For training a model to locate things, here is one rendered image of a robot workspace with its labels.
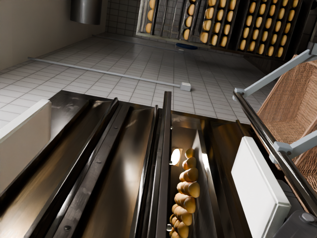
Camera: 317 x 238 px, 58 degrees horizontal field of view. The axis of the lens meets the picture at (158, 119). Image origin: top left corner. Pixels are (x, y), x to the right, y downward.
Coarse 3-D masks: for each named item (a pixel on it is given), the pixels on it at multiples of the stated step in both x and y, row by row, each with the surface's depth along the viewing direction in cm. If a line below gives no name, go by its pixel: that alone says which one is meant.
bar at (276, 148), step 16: (288, 64) 106; (272, 80) 109; (240, 96) 105; (256, 128) 81; (272, 144) 69; (288, 144) 68; (304, 144) 66; (272, 160) 68; (288, 160) 62; (288, 176) 58; (304, 192) 52
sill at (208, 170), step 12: (204, 120) 182; (204, 132) 165; (204, 144) 150; (204, 156) 144; (216, 168) 129; (216, 180) 119; (216, 192) 112; (216, 204) 106; (216, 216) 103; (228, 216) 99; (216, 228) 100; (228, 228) 94
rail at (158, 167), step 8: (160, 128) 123; (160, 136) 115; (160, 144) 109; (160, 152) 103; (160, 160) 98; (160, 168) 93; (152, 192) 81; (152, 200) 78; (152, 208) 75; (152, 216) 72; (152, 224) 69; (152, 232) 67
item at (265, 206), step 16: (240, 144) 19; (256, 144) 18; (240, 160) 19; (256, 160) 16; (240, 176) 18; (256, 176) 15; (272, 176) 15; (240, 192) 18; (256, 192) 15; (272, 192) 14; (256, 208) 15; (272, 208) 13; (288, 208) 13; (256, 224) 14; (272, 224) 13
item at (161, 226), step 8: (168, 96) 167; (168, 104) 153; (168, 112) 142; (168, 120) 132; (168, 128) 123; (168, 136) 116; (168, 144) 109; (168, 152) 103; (168, 160) 98; (168, 168) 93; (160, 176) 89; (160, 184) 85; (160, 192) 81; (160, 200) 78; (160, 208) 75; (160, 216) 72; (160, 224) 69; (160, 232) 67
